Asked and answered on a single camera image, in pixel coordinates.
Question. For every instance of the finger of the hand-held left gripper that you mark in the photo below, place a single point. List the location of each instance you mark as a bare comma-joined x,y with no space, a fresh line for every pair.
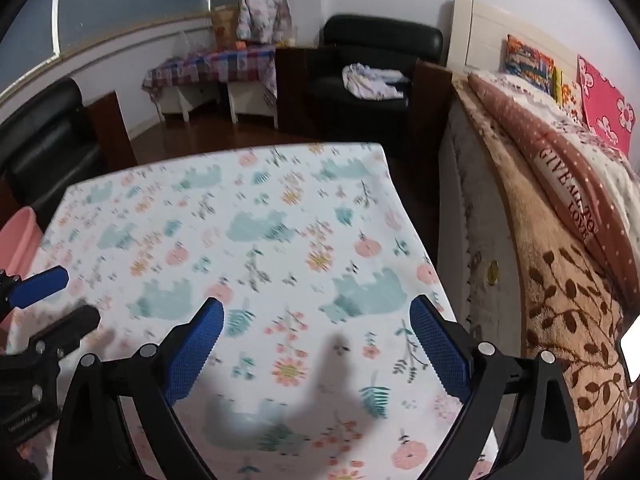
42,285
67,329

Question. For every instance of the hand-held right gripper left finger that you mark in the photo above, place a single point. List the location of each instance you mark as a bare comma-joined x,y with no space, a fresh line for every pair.
197,350

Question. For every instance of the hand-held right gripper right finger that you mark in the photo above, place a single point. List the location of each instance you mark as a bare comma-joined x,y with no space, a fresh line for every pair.
440,355

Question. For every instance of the pink plastic bin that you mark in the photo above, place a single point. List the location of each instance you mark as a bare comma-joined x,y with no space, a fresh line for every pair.
15,240

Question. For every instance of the gold round tag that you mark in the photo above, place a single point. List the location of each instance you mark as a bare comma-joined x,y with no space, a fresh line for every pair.
493,271

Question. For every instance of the bed with brown blanket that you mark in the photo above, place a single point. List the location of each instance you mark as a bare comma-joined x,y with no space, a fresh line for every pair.
555,285

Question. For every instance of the black leather sofa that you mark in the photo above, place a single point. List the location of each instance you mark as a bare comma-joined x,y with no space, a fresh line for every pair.
40,150

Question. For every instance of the grey white bed cover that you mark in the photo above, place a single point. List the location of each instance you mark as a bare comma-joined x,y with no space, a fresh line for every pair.
480,220

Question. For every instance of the dark wooden side table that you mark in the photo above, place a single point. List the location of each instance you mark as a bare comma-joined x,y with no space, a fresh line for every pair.
112,130
430,105
292,90

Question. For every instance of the floral printed tablecloth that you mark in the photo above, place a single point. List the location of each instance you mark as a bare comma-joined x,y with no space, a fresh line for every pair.
280,200

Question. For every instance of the pink polka dot quilt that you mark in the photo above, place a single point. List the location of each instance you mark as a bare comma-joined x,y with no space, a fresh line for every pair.
545,135

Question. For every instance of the white small table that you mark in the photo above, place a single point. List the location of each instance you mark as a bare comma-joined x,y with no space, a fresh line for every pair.
250,102

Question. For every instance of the plaid cloth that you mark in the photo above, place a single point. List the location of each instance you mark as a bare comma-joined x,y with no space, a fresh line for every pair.
210,65

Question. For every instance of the white crumpled cloth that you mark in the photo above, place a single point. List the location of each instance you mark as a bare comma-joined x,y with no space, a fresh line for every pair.
372,82

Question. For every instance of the orange patterned pillow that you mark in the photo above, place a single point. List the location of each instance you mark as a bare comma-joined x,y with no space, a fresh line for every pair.
570,95

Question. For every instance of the colourful printed pillow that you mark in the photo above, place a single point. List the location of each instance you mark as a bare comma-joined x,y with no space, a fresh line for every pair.
530,65

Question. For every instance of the pink flower pillow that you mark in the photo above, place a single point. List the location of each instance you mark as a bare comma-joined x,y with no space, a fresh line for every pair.
605,100

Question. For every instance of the black leather armchair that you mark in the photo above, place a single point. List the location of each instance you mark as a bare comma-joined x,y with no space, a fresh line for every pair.
380,35

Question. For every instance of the cream bed headboard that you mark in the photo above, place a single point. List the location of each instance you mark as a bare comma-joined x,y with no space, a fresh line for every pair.
480,30

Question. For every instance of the floral padded jacket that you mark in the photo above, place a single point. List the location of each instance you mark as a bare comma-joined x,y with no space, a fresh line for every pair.
262,10

